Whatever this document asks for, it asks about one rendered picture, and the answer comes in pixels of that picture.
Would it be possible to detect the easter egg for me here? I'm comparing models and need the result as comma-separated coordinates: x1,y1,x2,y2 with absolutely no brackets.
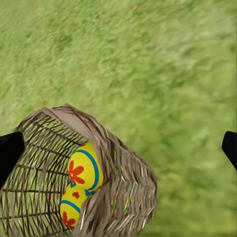
66,141,103,191
60,182,95,229

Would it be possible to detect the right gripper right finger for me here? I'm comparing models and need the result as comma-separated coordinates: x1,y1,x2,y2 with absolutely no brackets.
222,131,237,170

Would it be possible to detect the wicker basket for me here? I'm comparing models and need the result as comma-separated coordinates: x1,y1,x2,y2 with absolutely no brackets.
0,103,158,237

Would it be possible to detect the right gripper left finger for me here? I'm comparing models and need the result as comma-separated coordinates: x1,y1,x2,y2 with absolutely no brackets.
0,130,27,190

